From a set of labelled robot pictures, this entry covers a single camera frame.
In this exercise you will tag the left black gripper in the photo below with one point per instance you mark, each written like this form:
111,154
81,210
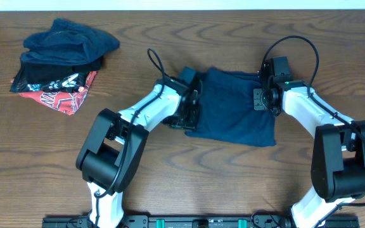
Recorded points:
193,123

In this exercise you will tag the navy blue shorts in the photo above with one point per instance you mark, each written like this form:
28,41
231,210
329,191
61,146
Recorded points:
227,110

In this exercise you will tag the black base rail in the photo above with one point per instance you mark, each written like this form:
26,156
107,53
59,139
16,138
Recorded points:
143,221

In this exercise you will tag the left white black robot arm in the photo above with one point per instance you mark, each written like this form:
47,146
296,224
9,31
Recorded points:
112,151

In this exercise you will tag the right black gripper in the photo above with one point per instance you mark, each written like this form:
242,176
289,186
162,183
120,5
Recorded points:
257,104

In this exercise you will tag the folded navy blue garment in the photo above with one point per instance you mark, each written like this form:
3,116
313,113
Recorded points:
68,43

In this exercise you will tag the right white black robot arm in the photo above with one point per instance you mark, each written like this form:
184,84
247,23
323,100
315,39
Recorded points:
338,157

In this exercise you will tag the black white printed garment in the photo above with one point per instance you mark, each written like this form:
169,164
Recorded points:
69,84

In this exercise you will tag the red printed garment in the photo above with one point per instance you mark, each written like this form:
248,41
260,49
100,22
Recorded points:
64,102

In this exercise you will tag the folded black garment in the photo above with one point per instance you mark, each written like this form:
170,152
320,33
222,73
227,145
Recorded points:
42,73

